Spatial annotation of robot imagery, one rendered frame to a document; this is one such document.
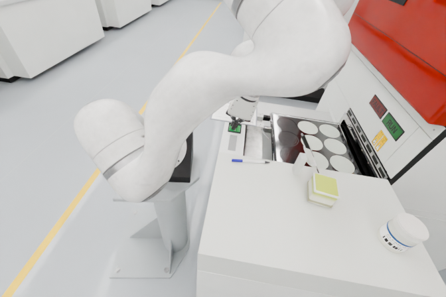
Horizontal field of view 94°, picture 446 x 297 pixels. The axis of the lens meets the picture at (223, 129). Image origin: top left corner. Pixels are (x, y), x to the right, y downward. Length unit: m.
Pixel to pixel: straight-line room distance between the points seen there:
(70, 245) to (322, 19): 1.80
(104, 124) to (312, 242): 0.59
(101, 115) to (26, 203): 1.75
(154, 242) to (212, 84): 1.45
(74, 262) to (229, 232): 1.29
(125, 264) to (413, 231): 1.45
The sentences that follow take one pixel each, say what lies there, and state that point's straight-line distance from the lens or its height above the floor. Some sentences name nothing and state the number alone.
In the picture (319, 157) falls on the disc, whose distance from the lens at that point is 1.00.
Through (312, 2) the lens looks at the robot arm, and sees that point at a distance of 0.28.
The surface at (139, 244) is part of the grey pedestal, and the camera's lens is 1.67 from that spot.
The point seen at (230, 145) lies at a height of 0.96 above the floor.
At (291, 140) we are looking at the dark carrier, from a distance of 1.01.
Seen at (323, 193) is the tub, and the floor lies 1.03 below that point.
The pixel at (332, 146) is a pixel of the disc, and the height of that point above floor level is 0.90.
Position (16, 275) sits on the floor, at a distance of 1.91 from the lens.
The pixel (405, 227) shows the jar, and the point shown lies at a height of 1.06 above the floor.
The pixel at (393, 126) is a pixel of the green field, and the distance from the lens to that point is 0.99.
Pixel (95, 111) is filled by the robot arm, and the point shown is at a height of 1.29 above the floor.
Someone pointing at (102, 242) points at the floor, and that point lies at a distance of 1.76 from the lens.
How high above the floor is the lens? 1.55
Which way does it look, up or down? 42 degrees down
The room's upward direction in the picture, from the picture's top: 7 degrees clockwise
